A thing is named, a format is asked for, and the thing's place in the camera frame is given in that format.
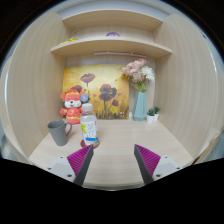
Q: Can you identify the yellow object on shelf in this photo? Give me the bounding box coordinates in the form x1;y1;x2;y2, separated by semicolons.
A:
59;37;78;45

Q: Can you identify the pink white flower bouquet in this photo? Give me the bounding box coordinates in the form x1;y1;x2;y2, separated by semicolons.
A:
122;58;155;93

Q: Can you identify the clear plastic water bottle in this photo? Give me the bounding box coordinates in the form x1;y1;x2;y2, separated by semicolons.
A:
80;103;99;147

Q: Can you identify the wooden desk hutch shelf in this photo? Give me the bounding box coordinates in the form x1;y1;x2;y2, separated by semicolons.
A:
0;8;224;166

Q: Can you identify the red plush fox toy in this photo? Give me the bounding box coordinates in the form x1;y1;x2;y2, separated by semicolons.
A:
60;89;89;125

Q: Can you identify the teal geometric vase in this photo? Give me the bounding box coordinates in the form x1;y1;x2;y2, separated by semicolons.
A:
132;92;147;122

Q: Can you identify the dark red round coaster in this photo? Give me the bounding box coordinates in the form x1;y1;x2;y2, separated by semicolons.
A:
80;140;100;149

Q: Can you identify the white led light bar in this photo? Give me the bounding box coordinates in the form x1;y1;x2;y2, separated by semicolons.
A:
93;51;147;58

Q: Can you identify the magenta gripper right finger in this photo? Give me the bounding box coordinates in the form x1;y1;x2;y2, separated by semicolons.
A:
134;144;161;185

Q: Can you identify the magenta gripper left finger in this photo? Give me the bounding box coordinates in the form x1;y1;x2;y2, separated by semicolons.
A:
67;145;94;186

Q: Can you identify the purple object on shelf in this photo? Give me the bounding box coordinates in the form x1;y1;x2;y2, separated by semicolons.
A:
106;32;120;37

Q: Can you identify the yellow poppy flower painting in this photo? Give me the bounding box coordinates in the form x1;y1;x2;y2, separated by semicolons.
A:
62;64;129;119

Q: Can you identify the grey ceramic mug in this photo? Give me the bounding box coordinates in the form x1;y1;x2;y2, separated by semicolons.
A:
48;120;72;146

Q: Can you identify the small potted succulent white pot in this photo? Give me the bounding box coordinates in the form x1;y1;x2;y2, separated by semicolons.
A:
147;106;160;124

